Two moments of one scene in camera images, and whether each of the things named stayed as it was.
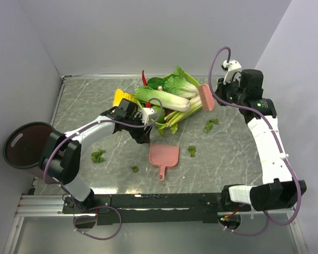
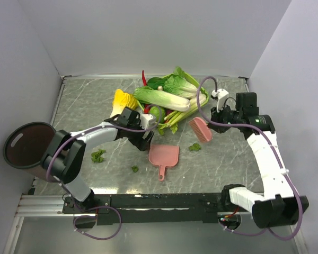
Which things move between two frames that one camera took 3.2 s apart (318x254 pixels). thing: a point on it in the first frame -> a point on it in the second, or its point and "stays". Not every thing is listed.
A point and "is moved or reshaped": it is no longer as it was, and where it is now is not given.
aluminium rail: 51,205 stays
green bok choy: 178,83 stays
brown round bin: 24,145 stays
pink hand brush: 206,96 -> 201,129
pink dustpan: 163,156 stays
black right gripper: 221,87 -> 216,116
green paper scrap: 192,149 is moved or reshaped
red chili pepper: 144,83 stays
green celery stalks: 174,118 stays
